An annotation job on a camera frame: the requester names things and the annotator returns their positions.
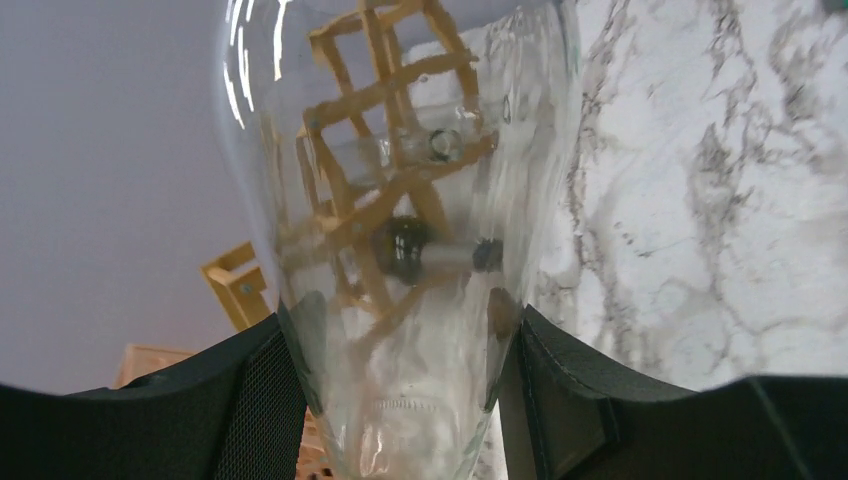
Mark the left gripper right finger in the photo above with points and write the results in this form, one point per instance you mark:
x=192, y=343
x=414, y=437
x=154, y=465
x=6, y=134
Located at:
x=570, y=412

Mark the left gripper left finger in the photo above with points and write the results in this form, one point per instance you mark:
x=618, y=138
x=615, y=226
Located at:
x=232, y=411

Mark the dark wine bottle with label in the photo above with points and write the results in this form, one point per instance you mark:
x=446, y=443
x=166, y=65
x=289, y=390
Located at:
x=407, y=248

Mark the tall clear glass bottle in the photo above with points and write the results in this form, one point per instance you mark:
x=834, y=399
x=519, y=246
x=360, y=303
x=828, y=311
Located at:
x=422, y=145

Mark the small clear glass bottle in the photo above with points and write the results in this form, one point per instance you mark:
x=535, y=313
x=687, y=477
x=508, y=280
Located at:
x=417, y=404

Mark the wooden wine rack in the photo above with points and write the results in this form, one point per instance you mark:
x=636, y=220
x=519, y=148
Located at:
x=298, y=84

